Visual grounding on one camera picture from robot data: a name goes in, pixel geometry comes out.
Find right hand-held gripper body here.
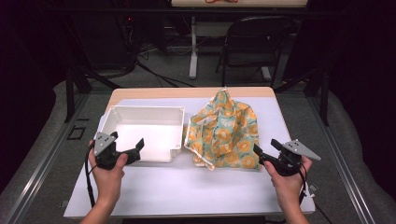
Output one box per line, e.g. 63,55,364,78
263,139,322,177

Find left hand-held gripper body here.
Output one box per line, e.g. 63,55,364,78
92,132,138,171

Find white plastic box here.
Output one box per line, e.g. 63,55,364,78
96,105,186,164

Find orange patterned bag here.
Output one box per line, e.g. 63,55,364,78
182,87,263,172

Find person's left hand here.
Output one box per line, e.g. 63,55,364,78
88,139,129,203

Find person's right hand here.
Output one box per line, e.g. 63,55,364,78
263,155,313,210

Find black metal stand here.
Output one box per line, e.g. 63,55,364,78
274,66,331,127
64,62,122,124

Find white table mat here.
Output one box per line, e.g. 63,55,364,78
64,97,316,218

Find white desk leg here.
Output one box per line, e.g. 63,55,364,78
188,15,200,80

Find black folding chair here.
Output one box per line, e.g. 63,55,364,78
216,16,297,89

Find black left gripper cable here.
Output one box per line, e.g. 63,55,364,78
84,144,97,209

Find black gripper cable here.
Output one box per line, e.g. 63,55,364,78
297,167,334,224
84,144,97,209

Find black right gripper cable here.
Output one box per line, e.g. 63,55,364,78
297,167,334,224

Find aluminium rail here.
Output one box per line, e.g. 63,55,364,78
306,96,377,224
3,92,92,224

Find black floor cables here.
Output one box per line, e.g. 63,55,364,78
124,46,195,89

